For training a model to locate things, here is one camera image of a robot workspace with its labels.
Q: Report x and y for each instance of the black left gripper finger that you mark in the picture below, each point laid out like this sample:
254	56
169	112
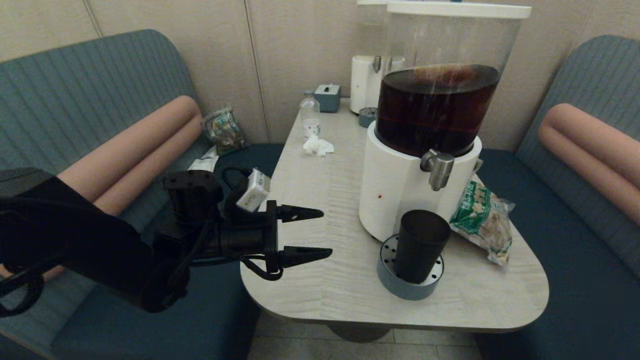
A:
300	214
302	256

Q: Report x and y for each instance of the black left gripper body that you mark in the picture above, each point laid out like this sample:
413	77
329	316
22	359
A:
250	240

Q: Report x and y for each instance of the dark plastic cup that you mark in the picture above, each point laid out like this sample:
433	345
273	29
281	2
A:
420	250

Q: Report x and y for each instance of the steel dispenser tap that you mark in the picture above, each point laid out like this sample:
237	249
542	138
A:
439	170

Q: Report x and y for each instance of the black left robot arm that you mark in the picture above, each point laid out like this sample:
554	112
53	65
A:
100	240

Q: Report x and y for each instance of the crumpled white tissue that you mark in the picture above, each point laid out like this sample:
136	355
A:
317	145

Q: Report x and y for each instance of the white napkin pack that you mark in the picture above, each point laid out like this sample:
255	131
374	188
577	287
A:
204	162

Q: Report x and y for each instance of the clear plastic bottle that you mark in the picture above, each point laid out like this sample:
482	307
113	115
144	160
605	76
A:
310	115

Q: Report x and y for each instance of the large white tea dispenser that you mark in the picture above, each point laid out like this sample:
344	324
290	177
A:
400	200

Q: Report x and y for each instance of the round blue-grey perforated drip tray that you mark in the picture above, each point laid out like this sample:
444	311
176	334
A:
407	290

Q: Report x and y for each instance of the dark snack bag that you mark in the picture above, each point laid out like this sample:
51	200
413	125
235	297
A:
224	131

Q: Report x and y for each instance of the small round drip tray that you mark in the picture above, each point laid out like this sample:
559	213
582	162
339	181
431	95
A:
366	117

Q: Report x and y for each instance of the blue-grey tissue box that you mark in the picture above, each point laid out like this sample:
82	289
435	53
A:
327	97

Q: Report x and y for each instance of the pink cylindrical bolster cushion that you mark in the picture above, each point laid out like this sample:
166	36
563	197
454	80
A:
145	140
590	145

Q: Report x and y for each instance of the small white drink dispenser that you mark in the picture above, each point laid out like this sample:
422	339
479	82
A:
364	80

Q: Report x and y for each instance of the green label snack bag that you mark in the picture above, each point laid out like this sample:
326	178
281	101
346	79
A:
482	225

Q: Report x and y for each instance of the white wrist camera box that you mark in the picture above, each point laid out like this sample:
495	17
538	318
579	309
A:
254	190

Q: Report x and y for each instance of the bronze table pedestal base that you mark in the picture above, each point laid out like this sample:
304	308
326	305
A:
360	334

